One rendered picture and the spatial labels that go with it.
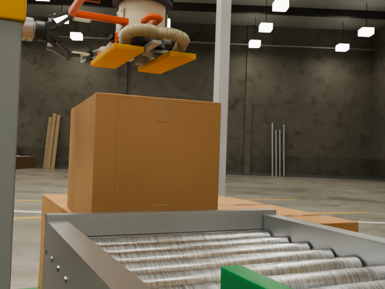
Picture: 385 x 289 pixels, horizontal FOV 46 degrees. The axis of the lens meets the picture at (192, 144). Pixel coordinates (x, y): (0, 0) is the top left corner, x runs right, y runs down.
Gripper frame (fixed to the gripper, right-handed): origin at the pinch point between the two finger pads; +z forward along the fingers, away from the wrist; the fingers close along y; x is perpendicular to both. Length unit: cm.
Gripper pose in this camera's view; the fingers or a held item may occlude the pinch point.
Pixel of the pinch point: (86, 37)
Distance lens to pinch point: 193.3
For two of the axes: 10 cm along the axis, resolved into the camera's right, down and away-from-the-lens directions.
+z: 9.0, 0.4, 4.3
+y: -0.3, 10.0, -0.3
